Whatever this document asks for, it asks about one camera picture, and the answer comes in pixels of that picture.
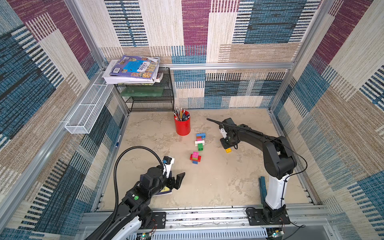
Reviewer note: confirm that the stack of books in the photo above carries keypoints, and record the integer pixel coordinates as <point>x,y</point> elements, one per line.
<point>132,70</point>

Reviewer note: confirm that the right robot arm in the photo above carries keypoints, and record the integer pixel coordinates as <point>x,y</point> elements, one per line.
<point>278,162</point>

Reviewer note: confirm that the pencils in cup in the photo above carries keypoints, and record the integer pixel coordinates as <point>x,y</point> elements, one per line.
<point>181,115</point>

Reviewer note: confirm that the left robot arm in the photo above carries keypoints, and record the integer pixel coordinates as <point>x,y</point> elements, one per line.
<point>133,210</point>

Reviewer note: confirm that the dark green lego brick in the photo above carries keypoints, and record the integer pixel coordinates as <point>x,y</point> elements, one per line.
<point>200,147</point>

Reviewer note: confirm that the red pencil cup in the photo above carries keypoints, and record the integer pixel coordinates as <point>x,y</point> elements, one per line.
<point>183,128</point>

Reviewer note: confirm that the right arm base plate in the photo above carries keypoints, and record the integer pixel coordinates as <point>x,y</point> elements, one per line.
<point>267,216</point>

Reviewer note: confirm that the magenta lego brick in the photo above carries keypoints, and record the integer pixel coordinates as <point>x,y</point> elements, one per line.
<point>195,154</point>

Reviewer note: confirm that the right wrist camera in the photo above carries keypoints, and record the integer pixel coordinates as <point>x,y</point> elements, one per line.
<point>223,132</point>

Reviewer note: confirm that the teal stapler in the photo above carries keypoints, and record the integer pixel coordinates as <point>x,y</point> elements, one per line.
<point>263,189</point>

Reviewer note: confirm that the white lego brick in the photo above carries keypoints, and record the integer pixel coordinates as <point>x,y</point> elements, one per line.
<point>202,142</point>

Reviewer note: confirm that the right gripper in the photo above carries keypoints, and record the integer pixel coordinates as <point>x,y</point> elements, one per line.
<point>229,141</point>

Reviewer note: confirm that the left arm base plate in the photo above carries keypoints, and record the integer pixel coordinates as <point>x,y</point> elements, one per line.
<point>153,220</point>

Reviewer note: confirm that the dark blue notebook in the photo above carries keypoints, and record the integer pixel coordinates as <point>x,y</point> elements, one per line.
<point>164,191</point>

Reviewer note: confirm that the red lego brick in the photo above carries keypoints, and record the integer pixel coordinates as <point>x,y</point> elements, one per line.
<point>195,159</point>

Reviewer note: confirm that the white wire basket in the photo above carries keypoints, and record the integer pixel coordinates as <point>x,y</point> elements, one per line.
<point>87,112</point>

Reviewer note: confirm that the black wire shelf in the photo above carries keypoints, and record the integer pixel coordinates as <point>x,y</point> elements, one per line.
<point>158,97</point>

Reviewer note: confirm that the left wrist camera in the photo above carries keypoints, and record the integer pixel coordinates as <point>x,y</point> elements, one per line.
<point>167,164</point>

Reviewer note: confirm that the green tray on shelf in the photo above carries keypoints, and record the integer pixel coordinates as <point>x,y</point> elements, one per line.
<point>142,92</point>

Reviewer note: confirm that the light blue lego brick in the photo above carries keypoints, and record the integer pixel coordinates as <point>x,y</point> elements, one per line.
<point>201,136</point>

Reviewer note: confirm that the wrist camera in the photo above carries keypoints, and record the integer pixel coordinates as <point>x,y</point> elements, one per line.
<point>167,164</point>
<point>223,132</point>

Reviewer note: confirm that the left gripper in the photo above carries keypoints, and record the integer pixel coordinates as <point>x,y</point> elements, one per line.
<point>177,182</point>

